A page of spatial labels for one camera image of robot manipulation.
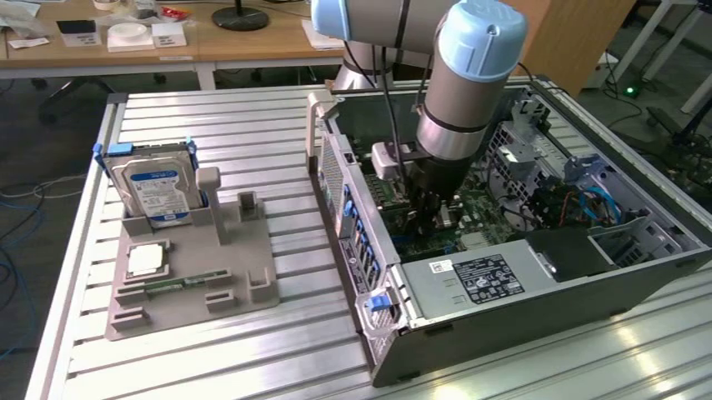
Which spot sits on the clear plastic bag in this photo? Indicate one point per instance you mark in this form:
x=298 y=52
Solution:
x=19 y=16

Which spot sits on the small black item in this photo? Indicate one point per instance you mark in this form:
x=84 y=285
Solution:
x=146 y=14

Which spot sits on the grey power supply with label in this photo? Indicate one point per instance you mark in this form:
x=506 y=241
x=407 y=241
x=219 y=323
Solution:
x=445 y=287

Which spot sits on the white table frame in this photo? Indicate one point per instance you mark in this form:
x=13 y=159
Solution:
x=695 y=98

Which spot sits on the open grey PC case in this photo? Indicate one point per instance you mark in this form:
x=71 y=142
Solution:
x=501 y=316

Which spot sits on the hard disk with blue carrier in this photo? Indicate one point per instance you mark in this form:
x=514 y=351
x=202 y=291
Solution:
x=158 y=191

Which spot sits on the black chair base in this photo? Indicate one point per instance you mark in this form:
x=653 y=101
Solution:
x=664 y=118

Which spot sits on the silver CPU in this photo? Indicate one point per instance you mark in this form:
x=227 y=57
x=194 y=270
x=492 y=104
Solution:
x=146 y=260

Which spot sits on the black round lamp base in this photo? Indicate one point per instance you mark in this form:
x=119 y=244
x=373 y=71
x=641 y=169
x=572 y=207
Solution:
x=239 y=20

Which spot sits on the white floor box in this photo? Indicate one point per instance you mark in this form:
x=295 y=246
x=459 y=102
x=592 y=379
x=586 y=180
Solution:
x=606 y=71

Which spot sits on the white box holding tape roll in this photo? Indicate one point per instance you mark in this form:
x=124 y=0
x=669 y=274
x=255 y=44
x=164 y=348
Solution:
x=131 y=41

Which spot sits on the green motherboard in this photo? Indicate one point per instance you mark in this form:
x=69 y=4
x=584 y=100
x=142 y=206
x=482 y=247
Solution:
x=489 y=216

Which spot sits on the wooden desk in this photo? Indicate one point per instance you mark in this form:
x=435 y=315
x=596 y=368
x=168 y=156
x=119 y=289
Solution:
x=250 y=46

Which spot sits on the wooden cabinet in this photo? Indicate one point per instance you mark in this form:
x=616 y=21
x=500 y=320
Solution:
x=578 y=41

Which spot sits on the green RAM stick bare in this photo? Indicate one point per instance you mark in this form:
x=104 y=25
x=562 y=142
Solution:
x=178 y=284

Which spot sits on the small white labelled box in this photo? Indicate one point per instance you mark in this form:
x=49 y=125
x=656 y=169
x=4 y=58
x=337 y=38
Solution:
x=170 y=37

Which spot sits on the device with green light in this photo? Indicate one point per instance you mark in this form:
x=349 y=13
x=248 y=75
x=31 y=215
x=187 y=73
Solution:
x=629 y=90

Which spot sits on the CPU socket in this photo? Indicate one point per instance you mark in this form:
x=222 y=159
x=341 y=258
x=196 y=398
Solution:
x=397 y=191

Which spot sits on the white paper stack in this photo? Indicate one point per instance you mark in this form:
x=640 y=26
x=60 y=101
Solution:
x=322 y=43

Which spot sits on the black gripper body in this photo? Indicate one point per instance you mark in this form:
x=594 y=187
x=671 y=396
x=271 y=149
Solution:
x=442 y=177

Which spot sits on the red packet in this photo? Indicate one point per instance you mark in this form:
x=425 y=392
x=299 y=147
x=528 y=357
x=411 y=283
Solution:
x=174 y=13

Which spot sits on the blue case latch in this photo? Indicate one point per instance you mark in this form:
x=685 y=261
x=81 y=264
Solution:
x=378 y=303

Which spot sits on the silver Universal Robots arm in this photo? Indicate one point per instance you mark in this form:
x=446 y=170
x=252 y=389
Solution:
x=461 y=104

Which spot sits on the white paper label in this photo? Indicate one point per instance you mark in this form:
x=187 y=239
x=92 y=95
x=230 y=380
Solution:
x=28 y=43

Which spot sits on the grey parts rack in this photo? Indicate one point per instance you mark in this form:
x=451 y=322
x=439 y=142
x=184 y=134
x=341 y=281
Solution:
x=183 y=308

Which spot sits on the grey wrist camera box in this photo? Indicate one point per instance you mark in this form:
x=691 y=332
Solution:
x=385 y=162

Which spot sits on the metal drive cage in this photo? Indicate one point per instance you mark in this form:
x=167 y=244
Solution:
x=528 y=160

